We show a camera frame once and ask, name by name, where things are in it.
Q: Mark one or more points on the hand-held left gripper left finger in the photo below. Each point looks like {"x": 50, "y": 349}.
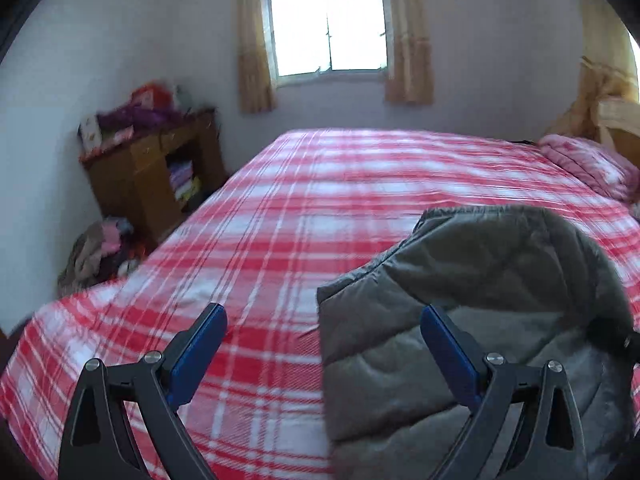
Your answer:
{"x": 200, "y": 350}

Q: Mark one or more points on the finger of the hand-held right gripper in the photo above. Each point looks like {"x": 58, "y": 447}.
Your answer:
{"x": 612, "y": 335}

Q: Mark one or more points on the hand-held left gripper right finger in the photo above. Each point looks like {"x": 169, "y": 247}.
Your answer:
{"x": 447, "y": 355}

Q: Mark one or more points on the grey puffer jacket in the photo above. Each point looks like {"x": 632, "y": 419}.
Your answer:
{"x": 500, "y": 270}

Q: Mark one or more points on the pile of clothes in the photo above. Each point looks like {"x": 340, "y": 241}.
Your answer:
{"x": 97, "y": 255}

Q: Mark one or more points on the bed with red plaid sheet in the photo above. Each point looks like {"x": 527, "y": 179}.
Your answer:
{"x": 300, "y": 235}

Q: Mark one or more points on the stack of folded cloths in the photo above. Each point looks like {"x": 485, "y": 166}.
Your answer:
{"x": 182, "y": 177}

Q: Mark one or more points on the pink quilt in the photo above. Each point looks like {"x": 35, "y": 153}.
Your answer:
{"x": 585, "y": 162}

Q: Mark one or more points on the wooden bedside cabinet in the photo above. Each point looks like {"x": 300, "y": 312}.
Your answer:
{"x": 132, "y": 180}

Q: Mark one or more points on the pink flat box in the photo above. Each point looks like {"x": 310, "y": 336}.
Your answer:
{"x": 117, "y": 137}

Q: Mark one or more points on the purple puffer jacket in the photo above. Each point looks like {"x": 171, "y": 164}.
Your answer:
{"x": 132, "y": 116}

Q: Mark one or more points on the white printed box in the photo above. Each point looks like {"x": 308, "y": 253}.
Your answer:
{"x": 90, "y": 132}

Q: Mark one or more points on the red gift bag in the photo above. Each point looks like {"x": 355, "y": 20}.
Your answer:
{"x": 150, "y": 95}

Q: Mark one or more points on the yellow curtain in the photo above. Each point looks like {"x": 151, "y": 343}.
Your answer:
{"x": 600, "y": 75}

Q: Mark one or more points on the beige floral curtain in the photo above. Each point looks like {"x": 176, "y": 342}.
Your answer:
{"x": 407, "y": 45}
{"x": 255, "y": 50}

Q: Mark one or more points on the window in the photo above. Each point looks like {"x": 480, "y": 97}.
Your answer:
{"x": 327, "y": 25}

